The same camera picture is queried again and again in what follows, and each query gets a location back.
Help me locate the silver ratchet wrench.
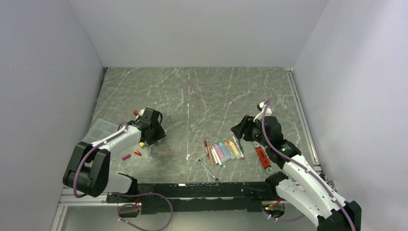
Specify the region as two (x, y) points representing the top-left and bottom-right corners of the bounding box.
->
(197, 159), (220, 183)

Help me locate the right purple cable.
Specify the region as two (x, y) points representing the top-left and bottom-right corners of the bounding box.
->
(260, 100), (356, 231)

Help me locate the aluminium side rail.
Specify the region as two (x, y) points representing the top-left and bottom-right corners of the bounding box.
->
(285, 67), (327, 180)

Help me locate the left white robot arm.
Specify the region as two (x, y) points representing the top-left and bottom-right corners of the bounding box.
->
(63, 107), (166, 202)

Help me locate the blue highlighter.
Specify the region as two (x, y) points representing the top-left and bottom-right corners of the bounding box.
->
(218, 141), (231, 161)

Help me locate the orange highlighter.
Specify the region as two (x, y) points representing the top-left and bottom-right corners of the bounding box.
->
(224, 141), (236, 160)

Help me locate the orange marker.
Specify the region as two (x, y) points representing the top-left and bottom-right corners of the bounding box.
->
(206, 145), (215, 165)

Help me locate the yellow highlighter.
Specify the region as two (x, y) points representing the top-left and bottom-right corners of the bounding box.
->
(229, 141), (242, 159)

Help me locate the red capped white marker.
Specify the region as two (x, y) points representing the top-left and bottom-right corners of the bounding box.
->
(211, 147), (219, 165)

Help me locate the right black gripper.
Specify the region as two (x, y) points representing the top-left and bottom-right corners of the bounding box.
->
(231, 115), (270, 148)

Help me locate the pink highlighter body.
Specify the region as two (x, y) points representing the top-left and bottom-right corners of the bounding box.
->
(214, 143), (227, 163)

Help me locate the green marker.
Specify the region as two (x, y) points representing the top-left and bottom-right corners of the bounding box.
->
(234, 136), (244, 155)

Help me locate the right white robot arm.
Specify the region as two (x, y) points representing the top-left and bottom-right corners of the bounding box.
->
(231, 115), (362, 231)

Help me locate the magenta marker cap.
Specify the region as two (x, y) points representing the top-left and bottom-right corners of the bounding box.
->
(121, 154), (131, 161)

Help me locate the clear plastic parts box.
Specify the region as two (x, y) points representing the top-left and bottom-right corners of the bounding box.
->
(82, 118), (118, 143)

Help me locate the dark red marker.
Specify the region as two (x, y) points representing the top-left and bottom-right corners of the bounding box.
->
(203, 137), (210, 160)

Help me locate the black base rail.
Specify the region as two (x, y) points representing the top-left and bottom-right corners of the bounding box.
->
(106, 182), (279, 215)

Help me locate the blue capped white marker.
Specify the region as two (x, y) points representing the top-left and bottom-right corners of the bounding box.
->
(213, 146), (224, 167)

